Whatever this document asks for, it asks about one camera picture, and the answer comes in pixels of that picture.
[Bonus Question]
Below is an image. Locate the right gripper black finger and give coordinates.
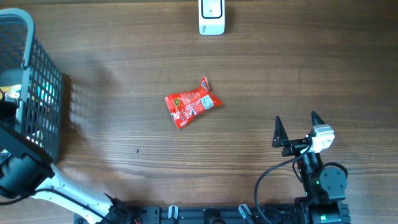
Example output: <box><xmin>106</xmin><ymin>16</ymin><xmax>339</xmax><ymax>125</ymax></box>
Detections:
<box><xmin>272</xmin><ymin>116</ymin><xmax>289</xmax><ymax>147</ymax></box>
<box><xmin>311</xmin><ymin>111</ymin><xmax>326</xmax><ymax>126</ymax></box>

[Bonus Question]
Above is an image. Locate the red snack packet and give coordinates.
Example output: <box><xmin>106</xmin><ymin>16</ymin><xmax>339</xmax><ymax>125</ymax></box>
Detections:
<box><xmin>164</xmin><ymin>77</ymin><xmax>223</xmax><ymax>128</ymax></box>

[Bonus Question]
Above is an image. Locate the yellow white snack bag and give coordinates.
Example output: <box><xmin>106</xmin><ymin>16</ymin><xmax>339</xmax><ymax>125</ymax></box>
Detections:
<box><xmin>1</xmin><ymin>84</ymin><xmax>22</xmax><ymax>103</ymax></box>

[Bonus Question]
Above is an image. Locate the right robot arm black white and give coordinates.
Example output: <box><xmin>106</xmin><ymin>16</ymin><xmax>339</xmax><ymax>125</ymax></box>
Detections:
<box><xmin>272</xmin><ymin>111</ymin><xmax>349</xmax><ymax>223</ymax></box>

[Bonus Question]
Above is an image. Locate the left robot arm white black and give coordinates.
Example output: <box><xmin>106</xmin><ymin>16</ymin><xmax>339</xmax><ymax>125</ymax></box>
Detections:
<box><xmin>1</xmin><ymin>100</ymin><xmax>131</xmax><ymax>223</ymax></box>

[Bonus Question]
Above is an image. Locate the white barcode scanner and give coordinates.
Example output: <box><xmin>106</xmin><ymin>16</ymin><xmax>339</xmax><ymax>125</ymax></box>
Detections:
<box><xmin>198</xmin><ymin>0</ymin><xmax>226</xmax><ymax>35</ymax></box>

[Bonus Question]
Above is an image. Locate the grey plastic shopping basket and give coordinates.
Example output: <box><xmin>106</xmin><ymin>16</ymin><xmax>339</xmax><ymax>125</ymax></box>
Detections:
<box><xmin>1</xmin><ymin>8</ymin><xmax>63</xmax><ymax>163</ymax></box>

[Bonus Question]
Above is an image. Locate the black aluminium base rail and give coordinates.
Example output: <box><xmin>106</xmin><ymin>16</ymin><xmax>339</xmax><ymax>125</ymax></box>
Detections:
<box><xmin>73</xmin><ymin>203</ymin><xmax>351</xmax><ymax>224</ymax></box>

